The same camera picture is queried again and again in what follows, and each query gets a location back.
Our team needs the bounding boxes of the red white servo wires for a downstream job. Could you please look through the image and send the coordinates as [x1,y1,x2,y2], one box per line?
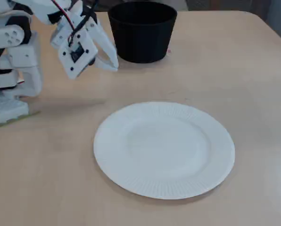
[51,0,76,47]

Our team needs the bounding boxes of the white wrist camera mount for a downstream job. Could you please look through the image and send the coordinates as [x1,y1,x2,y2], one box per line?
[57,28,99,80]

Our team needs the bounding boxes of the black round pot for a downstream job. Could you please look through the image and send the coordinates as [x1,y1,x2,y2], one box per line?
[107,1,178,64]

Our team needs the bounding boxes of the thick black camera cable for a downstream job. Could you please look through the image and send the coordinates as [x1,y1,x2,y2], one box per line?
[71,0,100,38]

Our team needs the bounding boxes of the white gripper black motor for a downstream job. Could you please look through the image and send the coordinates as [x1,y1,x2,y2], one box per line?
[50,14,120,72]

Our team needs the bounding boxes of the white paper plate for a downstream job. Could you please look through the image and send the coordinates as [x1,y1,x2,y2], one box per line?
[93,101,236,201]

